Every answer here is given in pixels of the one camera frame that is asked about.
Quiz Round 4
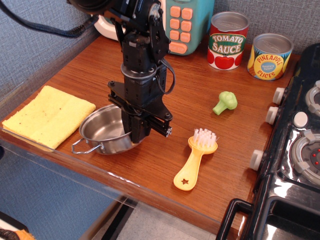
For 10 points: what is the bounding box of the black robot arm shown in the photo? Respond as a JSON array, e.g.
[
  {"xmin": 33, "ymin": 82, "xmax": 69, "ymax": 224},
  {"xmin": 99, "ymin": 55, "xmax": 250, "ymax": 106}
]
[{"xmin": 70, "ymin": 0, "xmax": 176, "ymax": 144}]

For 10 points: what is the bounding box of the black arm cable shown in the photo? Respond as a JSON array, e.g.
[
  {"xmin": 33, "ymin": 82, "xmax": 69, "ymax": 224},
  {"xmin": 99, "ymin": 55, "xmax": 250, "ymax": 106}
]
[{"xmin": 0, "ymin": 0, "xmax": 100, "ymax": 39}]

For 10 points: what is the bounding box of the clear acrylic barrier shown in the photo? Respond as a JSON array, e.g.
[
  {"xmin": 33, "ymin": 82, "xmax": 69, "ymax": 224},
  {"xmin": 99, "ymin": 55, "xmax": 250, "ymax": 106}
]
[{"xmin": 2, "ymin": 37, "xmax": 219, "ymax": 240}]

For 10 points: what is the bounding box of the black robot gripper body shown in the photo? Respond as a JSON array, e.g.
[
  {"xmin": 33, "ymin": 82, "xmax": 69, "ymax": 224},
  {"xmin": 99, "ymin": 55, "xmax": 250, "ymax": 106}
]
[{"xmin": 107, "ymin": 66, "xmax": 173, "ymax": 137}]

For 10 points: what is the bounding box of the tomato sauce can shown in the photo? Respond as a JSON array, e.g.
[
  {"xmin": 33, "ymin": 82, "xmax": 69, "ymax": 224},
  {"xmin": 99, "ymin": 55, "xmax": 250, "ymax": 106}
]
[{"xmin": 207, "ymin": 11, "xmax": 249, "ymax": 71}]

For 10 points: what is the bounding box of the yellow folded cloth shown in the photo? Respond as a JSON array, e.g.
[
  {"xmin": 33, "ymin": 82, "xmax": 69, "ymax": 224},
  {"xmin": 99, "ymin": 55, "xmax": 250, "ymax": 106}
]
[{"xmin": 2, "ymin": 85, "xmax": 96, "ymax": 152}]

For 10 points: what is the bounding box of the stainless steel pot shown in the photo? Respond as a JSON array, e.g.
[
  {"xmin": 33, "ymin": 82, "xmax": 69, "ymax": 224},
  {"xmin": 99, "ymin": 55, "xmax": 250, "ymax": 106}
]
[{"xmin": 71, "ymin": 104, "xmax": 138, "ymax": 155}]

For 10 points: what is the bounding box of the green toy broccoli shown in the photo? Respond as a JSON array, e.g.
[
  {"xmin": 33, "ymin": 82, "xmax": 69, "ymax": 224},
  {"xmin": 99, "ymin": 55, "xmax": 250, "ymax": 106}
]
[{"xmin": 212, "ymin": 91, "xmax": 238, "ymax": 116}]

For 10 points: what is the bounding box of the black toy stove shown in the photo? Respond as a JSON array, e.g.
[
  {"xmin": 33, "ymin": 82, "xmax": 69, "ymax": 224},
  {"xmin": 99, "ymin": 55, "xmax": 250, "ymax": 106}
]
[{"xmin": 216, "ymin": 43, "xmax": 320, "ymax": 240}]

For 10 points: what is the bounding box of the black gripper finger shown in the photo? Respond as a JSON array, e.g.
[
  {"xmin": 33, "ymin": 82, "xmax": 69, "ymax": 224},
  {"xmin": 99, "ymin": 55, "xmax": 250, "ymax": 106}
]
[
  {"xmin": 121, "ymin": 108, "xmax": 132, "ymax": 134},
  {"xmin": 131, "ymin": 116, "xmax": 151, "ymax": 144}
]

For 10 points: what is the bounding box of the yellow dish brush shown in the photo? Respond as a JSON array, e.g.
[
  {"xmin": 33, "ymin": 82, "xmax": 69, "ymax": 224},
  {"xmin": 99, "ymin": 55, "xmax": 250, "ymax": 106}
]
[{"xmin": 173, "ymin": 128, "xmax": 218, "ymax": 191}]

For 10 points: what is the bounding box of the pineapple slices can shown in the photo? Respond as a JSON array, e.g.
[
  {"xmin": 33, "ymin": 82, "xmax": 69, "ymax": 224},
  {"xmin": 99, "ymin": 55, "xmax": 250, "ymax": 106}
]
[{"xmin": 247, "ymin": 33, "xmax": 294, "ymax": 81}]

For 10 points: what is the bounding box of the teal toy microwave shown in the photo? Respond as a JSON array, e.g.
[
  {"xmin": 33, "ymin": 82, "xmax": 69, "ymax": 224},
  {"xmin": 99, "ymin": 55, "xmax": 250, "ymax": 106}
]
[{"xmin": 94, "ymin": 0, "xmax": 215, "ymax": 57}]

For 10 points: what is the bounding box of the orange object at corner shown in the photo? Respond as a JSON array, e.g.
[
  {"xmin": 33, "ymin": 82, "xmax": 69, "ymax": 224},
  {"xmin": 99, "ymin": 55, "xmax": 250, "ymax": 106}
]
[{"xmin": 14, "ymin": 230, "xmax": 35, "ymax": 240}]

